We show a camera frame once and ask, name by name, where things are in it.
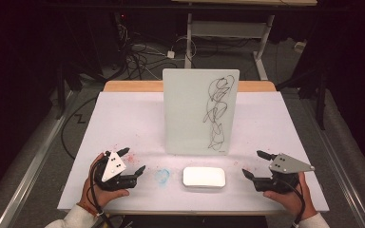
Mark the white whiteboard with black scribble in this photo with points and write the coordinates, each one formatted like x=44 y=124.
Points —
x=190 y=114

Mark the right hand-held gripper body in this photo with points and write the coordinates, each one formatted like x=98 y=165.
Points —
x=282 y=172

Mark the small white box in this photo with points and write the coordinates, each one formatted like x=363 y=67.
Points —
x=300 y=46

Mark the person's right hand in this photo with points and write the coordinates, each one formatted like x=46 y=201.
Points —
x=290 y=201

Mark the white whiteboard eraser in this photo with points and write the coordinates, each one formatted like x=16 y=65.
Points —
x=204 y=177

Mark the white metal table frame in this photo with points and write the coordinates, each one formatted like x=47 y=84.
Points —
x=228 y=30

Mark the white power adapter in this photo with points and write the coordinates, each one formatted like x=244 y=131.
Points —
x=170 y=54

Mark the person's left hand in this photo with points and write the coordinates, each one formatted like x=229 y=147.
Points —
x=95 y=193

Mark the white table cover sheet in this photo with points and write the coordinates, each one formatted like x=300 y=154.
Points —
x=133 y=126

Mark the black metal stand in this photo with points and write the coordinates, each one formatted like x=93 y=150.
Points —
x=316 y=95

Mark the aluminium floor rail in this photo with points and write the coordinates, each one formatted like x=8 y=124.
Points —
x=339 y=164
x=34 y=164

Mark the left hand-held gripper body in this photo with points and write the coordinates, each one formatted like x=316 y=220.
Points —
x=114 y=167

